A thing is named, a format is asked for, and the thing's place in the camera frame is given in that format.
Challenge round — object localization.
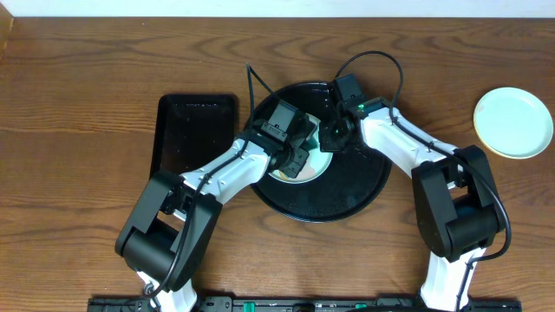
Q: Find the round black tray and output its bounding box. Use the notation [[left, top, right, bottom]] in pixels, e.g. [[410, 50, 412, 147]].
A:
[[251, 81, 392, 223]]

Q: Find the yellow plastic plate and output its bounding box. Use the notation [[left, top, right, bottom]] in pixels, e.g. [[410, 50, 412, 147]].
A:
[[473, 116, 491, 150]]

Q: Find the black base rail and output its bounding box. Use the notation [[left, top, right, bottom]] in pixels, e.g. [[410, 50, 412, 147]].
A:
[[87, 296, 522, 312]]

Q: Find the black rectangular sponge tray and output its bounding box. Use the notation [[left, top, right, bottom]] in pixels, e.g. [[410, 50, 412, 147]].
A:
[[150, 94, 238, 174]]

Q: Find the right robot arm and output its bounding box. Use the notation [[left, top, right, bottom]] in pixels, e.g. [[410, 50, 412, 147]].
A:
[[319, 74, 512, 311]]

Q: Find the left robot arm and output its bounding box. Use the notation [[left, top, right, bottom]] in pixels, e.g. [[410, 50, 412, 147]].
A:
[[115, 101, 317, 311]]

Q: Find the light green plate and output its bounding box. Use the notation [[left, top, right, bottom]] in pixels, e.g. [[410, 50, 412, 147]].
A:
[[269, 114, 333, 184], [473, 87, 554, 159]]

